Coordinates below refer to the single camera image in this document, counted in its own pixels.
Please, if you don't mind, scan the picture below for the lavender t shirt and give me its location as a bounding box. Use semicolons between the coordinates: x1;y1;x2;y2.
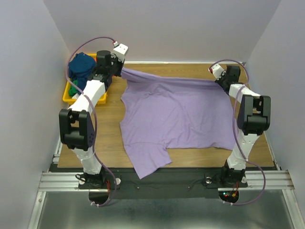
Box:
120;68;235;178

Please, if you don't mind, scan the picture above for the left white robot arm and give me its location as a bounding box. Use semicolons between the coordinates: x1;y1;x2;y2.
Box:
59;47;128;189

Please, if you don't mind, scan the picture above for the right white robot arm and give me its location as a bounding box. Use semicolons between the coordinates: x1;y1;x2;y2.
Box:
209;64;271;186

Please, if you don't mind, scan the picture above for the navy blue t shirt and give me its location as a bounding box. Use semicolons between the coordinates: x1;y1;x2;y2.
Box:
68;52;96;91

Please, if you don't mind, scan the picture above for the yellow plastic bin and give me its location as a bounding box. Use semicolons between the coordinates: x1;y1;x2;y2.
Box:
62;54;96;105

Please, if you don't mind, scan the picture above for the white cloth piece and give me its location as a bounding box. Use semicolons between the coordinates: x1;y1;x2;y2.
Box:
72;94;80;100

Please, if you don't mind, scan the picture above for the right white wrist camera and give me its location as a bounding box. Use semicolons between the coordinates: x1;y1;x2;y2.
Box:
208;63;226;80

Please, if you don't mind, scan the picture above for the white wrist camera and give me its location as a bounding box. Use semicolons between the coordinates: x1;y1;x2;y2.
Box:
208;63;226;80
112;43;129;62

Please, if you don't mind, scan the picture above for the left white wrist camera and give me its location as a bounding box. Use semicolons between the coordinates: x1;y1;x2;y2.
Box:
112;43;129;62

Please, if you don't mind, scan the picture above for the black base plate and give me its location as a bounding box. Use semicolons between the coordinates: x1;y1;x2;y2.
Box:
49;167;248;201

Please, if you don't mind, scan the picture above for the aluminium frame rail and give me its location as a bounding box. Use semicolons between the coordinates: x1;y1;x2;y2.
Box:
38;137;81;192

